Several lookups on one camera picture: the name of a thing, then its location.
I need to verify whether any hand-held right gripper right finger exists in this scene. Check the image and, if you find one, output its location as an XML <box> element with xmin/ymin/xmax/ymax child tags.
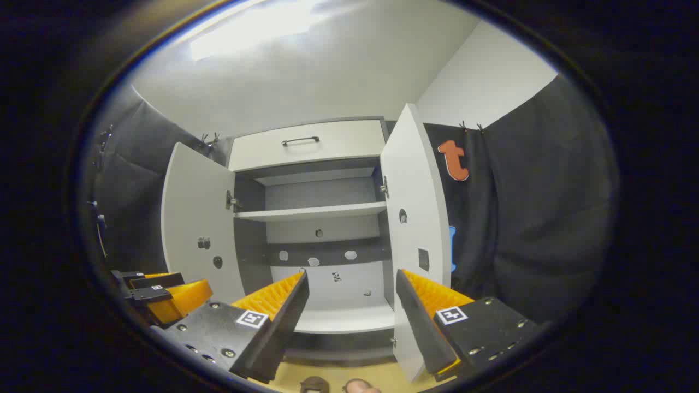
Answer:
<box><xmin>395</xmin><ymin>269</ymin><xmax>547</xmax><ymax>383</ymax></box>

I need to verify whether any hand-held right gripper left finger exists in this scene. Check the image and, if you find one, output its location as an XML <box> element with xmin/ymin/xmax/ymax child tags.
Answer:
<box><xmin>150</xmin><ymin>271</ymin><xmax>310</xmax><ymax>384</ymax></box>

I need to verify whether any white cabinet door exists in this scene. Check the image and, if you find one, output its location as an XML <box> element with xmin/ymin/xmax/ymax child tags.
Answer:
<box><xmin>380</xmin><ymin>104</ymin><xmax>453</xmax><ymax>383</ymax></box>
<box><xmin>161</xmin><ymin>142</ymin><xmax>246</xmax><ymax>303</ymax></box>

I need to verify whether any white and grey shoe cabinet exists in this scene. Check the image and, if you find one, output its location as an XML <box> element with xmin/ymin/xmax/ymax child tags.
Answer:
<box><xmin>161</xmin><ymin>104</ymin><xmax>453</xmax><ymax>383</ymax></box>

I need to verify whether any white cabinet shelf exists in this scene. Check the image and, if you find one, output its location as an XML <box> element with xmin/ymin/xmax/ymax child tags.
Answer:
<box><xmin>235</xmin><ymin>202</ymin><xmax>387</xmax><ymax>222</ymax></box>

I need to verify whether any white cabinet drawer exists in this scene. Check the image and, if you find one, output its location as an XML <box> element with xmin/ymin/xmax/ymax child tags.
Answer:
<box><xmin>228</xmin><ymin>119</ymin><xmax>387</xmax><ymax>172</ymax></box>

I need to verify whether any black backdrop cloth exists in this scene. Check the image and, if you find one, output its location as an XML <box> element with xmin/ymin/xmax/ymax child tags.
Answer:
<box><xmin>82</xmin><ymin>74</ymin><xmax>620</xmax><ymax>328</ymax></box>

